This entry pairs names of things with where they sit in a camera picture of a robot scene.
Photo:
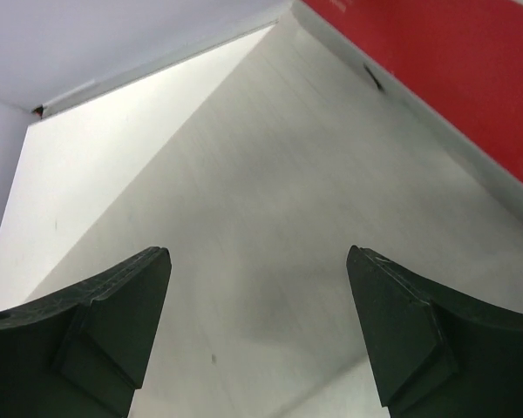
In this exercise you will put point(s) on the red toothpaste box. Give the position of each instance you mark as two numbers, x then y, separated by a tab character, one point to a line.
462	58

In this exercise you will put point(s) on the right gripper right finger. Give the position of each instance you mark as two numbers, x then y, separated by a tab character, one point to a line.
434	351

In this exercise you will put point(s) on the white two-tier shelf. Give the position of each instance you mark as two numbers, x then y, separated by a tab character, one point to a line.
295	158

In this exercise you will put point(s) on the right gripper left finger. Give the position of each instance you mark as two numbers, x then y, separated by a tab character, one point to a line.
83	350

